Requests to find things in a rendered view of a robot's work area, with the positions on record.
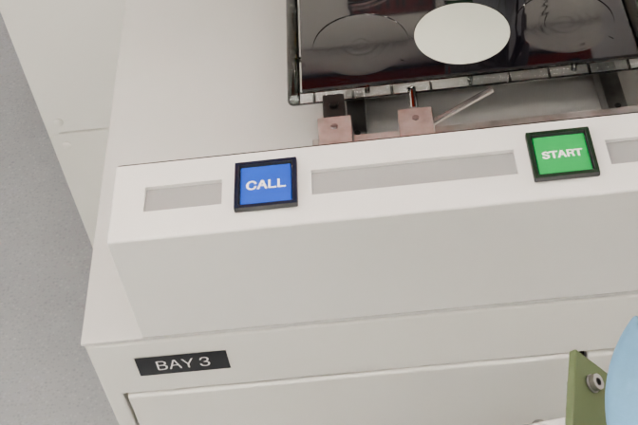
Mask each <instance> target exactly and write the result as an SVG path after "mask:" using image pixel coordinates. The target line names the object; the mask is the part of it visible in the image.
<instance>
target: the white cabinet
mask: <svg viewBox="0 0 638 425"><path fill-rule="evenodd" d="M634 316H638V294H629V295H619V296H609V297H599V298H589V299H579V300H569V301H558V302H548V303H538V304H528V305H509V306H499V307H489V308H479V309H469V310H459V311H448V312H439V313H428V314H419V315H408V316H399V317H388V318H379V319H368V320H359V321H348V322H339V323H319V324H309V325H298V326H289V327H278V328H269V329H258V330H249V331H238V332H229V333H218V334H209V335H198V336H188V337H178V338H168V339H158V340H148V341H138V342H119V343H109V344H99V345H89V346H85V349H86V351H87V353H88V356H89V357H90V359H91V361H92V364H93V366H94V368H95V371H96V373H97V375H98V377H99V380H100V382H101V384H102V386H103V389H104V391H105V394H106V396H107V398H108V400H109V403H110V405H111V407H112V410H113V412H114V414H115V416H116V419H117V420H118V422H119V424H120V425H524V424H530V423H535V422H540V421H546V420H551V419H557V418H561V417H566V403H567V381H568V370H569V355H570V351H573V350H574V349H576V350H577V351H578V352H580V353H581V354H582V355H584V356H585V357H586V358H588V359H589V360H591V361H592V362H593V363H594V364H596V365H597V366H598V367H600V368H601V369H602V370H604V371H605V372H606V373H608V371H609V366H610V360H611V357H612V354H613V351H614V349H615V346H616V344H617V343H618V341H619V339H620V337H621V335H622V333H623V331H624V329H625V328H626V326H627V325H628V323H629V321H630V320H631V318H632V317H634Z"/></svg>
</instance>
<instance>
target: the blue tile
mask: <svg viewBox="0 0 638 425"><path fill-rule="evenodd" d="M291 199H292V167H291V164H290V163H288V164H278V165H270V166H260V167H251V168H242V169H241V170H240V205H244V204H253V203H263V202H273V201H282V200H291Z"/></svg>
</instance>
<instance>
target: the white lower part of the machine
mask: <svg viewBox="0 0 638 425"><path fill-rule="evenodd" d="M125 2H126V0H0V12H1V14H2V17H3V20H4V22H5V25H6V27H7V30H8V32H9V36H10V38H11V41H12V43H13V46H14V48H15V51H16V53H17V56H18V58H19V61H20V64H21V66H22V68H23V70H24V73H25V75H26V78H27V80H28V84H29V87H30V90H31V92H32V95H33V97H34V100H35V101H36V104H37V106H38V109H39V112H40V114H41V117H42V119H43V122H44V124H45V127H46V129H47V133H48V135H49V138H50V140H51V143H52V145H53V148H54V150H55V153H56V156H57V158H58V160H59V162H60V165H61V167H62V170H63V172H64V175H65V178H66V182H67V184H68V187H69V189H70V191H71V193H72V196H73V199H74V201H75V204H76V206H77V209H78V211H79V214H80V216H81V218H82V221H83V223H84V227H85V230H86V232H87V235H88V237H89V240H90V243H91V245H92V248H93V247H94V239H95V232H96V225H97V218H98V210H99V204H100V196H101V188H102V182H103V168H104V161H105V153H106V146H107V139H108V132H109V124H110V118H111V110H112V102H113V96H114V88H115V81H116V74H117V66H118V60H119V52H120V45H121V37H122V24H123V16H124V10H125Z"/></svg>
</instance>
